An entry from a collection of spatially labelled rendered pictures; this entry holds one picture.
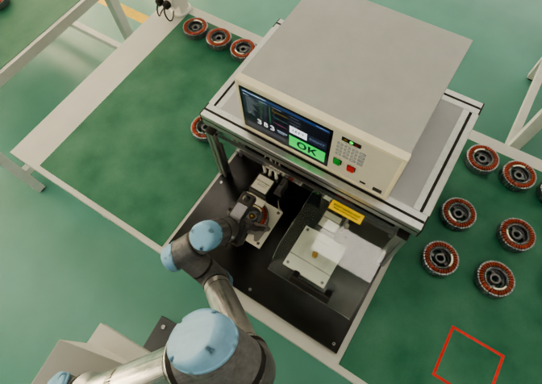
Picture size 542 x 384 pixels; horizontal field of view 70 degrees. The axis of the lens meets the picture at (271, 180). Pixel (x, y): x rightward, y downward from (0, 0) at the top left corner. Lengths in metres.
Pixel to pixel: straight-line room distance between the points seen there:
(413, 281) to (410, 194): 0.40
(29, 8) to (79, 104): 0.69
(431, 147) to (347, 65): 0.33
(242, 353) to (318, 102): 0.54
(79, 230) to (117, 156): 0.91
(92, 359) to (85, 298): 1.07
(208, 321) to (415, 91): 0.66
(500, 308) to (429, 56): 0.81
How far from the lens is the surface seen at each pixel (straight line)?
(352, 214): 1.05
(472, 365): 1.39
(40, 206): 2.62
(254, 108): 1.00
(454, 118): 1.21
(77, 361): 1.25
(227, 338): 0.74
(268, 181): 1.24
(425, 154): 1.12
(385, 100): 0.93
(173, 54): 1.85
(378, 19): 1.09
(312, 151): 1.00
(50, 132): 1.81
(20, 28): 2.28
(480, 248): 1.48
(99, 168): 1.62
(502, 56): 3.12
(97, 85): 1.86
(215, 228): 1.02
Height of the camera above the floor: 2.03
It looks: 64 degrees down
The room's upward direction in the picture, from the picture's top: 5 degrees counter-clockwise
